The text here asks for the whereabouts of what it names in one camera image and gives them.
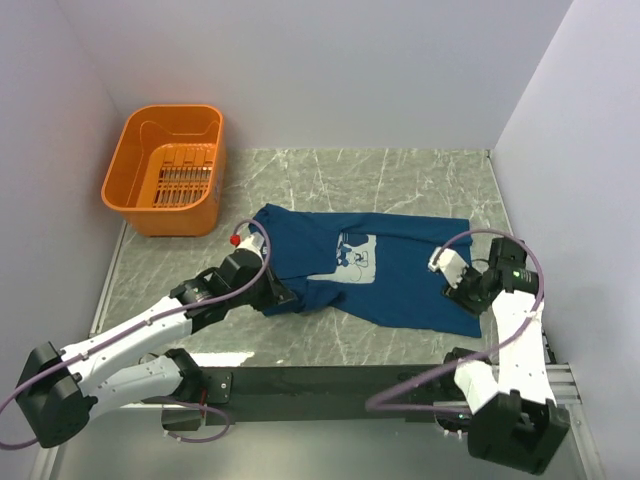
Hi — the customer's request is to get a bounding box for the blue t shirt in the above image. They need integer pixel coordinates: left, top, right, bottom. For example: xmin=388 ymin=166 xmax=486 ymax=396
xmin=254 ymin=204 xmax=482 ymax=338

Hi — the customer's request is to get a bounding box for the orange plastic basket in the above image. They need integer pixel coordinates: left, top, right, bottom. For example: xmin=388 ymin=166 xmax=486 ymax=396
xmin=101 ymin=104 xmax=226 ymax=237

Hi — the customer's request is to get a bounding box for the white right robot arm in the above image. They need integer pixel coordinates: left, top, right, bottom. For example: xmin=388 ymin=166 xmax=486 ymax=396
xmin=428 ymin=238 xmax=570 ymax=475

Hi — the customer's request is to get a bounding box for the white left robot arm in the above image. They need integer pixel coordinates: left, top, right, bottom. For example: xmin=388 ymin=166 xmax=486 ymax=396
xmin=15 ymin=248 xmax=295 ymax=448

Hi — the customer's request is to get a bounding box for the black base beam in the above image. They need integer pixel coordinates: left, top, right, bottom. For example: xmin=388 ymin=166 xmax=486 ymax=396
xmin=189 ymin=365 xmax=470 ymax=432

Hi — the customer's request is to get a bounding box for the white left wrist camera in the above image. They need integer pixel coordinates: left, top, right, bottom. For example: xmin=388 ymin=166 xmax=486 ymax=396
xmin=230 ymin=232 xmax=265 ymax=257

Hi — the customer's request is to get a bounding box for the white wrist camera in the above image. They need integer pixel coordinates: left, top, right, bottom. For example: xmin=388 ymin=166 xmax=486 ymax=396
xmin=427 ymin=247 xmax=470 ymax=289
xmin=230 ymin=232 xmax=265 ymax=257

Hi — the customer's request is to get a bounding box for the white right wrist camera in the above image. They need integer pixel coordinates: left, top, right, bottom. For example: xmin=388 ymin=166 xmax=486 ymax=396
xmin=427 ymin=247 xmax=470 ymax=289

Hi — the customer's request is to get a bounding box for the aluminium frame rail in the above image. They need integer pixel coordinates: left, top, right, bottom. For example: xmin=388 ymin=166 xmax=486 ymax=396
xmin=546 ymin=364 xmax=582 ymax=405

